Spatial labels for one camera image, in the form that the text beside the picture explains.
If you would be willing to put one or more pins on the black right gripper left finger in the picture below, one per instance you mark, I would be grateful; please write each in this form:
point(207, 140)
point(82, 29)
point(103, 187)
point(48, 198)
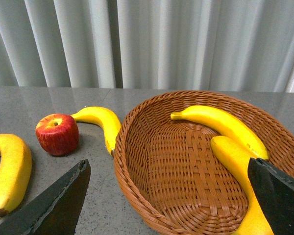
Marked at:
point(56, 210)

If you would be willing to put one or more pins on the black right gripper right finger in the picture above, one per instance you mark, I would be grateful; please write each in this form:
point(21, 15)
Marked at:
point(274, 190)

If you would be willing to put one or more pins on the red apple sideways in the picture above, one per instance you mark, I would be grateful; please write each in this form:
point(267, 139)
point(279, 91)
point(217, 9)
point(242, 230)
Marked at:
point(58, 134)

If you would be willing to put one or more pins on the yellow banana lower in basket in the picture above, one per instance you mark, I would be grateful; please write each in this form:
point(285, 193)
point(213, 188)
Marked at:
point(236, 159)

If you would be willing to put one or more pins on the yellow banana in basket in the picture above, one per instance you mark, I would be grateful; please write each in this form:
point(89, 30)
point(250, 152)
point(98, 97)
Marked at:
point(236, 159)
point(226, 124)

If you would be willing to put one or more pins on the yellow banana on table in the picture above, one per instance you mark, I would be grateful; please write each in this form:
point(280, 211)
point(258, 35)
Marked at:
point(15, 172)

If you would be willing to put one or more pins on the yellow banana upper in basket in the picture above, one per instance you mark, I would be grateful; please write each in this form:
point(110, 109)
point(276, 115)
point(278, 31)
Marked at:
point(226, 124)

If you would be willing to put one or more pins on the yellow banana beside basket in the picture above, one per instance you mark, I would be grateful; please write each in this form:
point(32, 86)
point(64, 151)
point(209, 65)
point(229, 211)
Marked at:
point(106, 119)

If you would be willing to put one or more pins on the brown wicker basket right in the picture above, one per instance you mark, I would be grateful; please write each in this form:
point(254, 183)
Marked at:
point(169, 174)

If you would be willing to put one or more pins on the grey pleated curtain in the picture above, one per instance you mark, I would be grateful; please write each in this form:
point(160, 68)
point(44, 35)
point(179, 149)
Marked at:
point(224, 45)

